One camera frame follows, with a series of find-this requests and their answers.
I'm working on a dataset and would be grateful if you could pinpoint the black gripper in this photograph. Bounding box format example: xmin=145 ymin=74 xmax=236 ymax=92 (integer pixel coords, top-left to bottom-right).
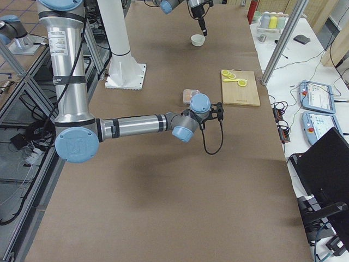
xmin=190 ymin=6 xmax=208 ymax=37

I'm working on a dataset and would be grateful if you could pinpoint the clear plastic egg box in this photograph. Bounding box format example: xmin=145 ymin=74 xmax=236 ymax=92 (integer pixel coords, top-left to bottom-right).
xmin=183 ymin=88 xmax=200 ymax=104

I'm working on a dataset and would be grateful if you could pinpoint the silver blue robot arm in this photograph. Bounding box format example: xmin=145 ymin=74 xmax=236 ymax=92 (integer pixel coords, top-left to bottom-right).
xmin=143 ymin=0 xmax=214 ymax=37
xmin=37 ymin=1 xmax=212 ymax=163

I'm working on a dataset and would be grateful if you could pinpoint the brown egg in box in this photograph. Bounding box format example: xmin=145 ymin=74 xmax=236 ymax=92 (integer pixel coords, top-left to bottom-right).
xmin=183 ymin=94 xmax=191 ymax=101

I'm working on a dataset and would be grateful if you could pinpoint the white bowl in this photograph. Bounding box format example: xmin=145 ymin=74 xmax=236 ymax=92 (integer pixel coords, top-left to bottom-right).
xmin=190 ymin=34 xmax=206 ymax=47

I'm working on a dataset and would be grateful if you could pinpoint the red bottle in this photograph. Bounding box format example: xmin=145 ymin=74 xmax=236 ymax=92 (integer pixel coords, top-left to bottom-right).
xmin=247 ymin=0 xmax=258 ymax=24

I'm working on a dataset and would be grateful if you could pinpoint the small metal cup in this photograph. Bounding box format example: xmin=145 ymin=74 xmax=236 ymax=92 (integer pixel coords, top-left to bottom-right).
xmin=258 ymin=34 xmax=267 ymax=43

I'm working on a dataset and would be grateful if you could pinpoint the yellow plastic knife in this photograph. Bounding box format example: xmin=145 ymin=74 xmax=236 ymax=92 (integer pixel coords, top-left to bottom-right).
xmin=222 ymin=79 xmax=240 ymax=82

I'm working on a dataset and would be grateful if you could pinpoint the tray of coloured cups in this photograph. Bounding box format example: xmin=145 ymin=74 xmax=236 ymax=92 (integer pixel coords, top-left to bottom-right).
xmin=257 ymin=11 xmax=289 ymax=34

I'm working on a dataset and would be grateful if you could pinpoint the lemon slice by knife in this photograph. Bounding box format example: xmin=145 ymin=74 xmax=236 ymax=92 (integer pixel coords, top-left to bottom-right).
xmin=237 ymin=79 xmax=248 ymax=87

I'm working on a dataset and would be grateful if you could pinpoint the wooden cutting board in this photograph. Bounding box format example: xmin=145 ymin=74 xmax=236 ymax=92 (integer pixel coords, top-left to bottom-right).
xmin=221 ymin=69 xmax=261 ymax=106

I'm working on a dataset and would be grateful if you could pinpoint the dark grey pad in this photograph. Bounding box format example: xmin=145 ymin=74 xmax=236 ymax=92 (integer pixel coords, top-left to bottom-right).
xmin=293 ymin=34 xmax=311 ymax=45

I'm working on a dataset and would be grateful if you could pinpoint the black power strip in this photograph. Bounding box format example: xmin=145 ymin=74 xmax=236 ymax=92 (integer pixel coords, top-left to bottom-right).
xmin=272 ymin=106 xmax=291 ymax=144

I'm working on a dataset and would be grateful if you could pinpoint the upper teach pendant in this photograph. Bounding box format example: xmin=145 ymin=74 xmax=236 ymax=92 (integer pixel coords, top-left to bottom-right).
xmin=299 ymin=80 xmax=336 ymax=114

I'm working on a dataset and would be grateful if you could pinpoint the teach pendant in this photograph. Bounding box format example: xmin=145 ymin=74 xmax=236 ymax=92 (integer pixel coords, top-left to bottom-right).
xmin=302 ymin=111 xmax=344 ymax=145
xmin=299 ymin=80 xmax=336 ymax=114

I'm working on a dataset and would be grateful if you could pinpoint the lower teach pendant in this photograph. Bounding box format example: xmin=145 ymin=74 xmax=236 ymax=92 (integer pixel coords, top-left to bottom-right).
xmin=302 ymin=111 xmax=344 ymax=145

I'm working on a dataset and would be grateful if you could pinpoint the black laptop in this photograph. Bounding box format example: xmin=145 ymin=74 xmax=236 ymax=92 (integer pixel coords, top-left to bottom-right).
xmin=290 ymin=127 xmax=348 ymax=248

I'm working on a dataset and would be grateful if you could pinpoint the black stand beside laptop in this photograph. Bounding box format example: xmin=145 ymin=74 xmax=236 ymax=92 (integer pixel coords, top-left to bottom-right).
xmin=297 ymin=196 xmax=348 ymax=257

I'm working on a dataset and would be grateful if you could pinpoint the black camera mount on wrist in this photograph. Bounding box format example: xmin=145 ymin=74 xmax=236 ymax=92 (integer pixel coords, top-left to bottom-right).
xmin=199 ymin=102 xmax=224 ymax=130

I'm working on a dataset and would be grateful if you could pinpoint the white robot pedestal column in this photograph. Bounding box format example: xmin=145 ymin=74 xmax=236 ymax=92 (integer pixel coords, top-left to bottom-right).
xmin=98 ymin=0 xmax=147 ymax=90

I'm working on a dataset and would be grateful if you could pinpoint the aluminium frame post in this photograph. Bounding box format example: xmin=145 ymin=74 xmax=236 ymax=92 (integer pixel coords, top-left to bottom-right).
xmin=261 ymin=0 xmax=309 ymax=86

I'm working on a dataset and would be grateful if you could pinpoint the black looped wrist cable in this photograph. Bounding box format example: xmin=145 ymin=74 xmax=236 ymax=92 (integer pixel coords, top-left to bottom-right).
xmin=201 ymin=117 xmax=224 ymax=156

